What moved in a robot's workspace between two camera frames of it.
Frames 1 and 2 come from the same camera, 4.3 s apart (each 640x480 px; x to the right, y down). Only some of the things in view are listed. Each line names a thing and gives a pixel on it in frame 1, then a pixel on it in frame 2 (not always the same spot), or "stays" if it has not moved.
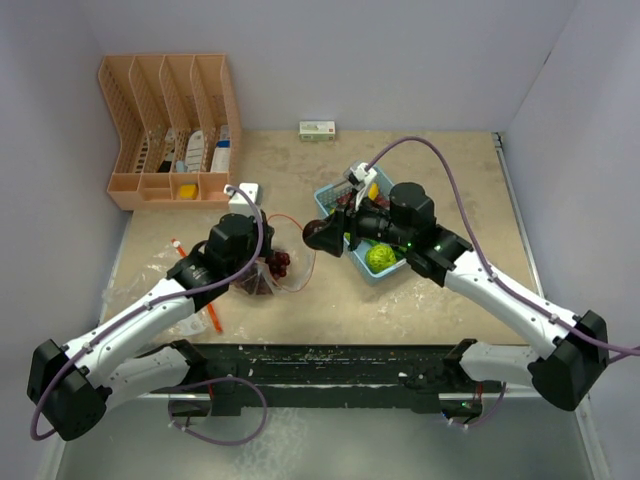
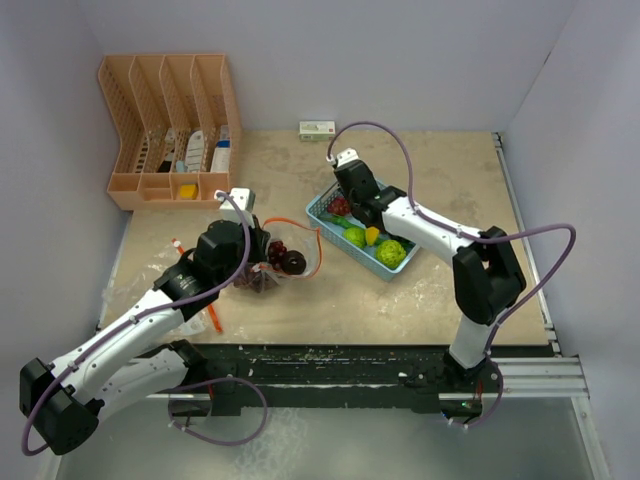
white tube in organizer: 195,151 stays
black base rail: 301,375 stays
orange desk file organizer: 177,124 stays
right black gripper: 331,236 to 371,173
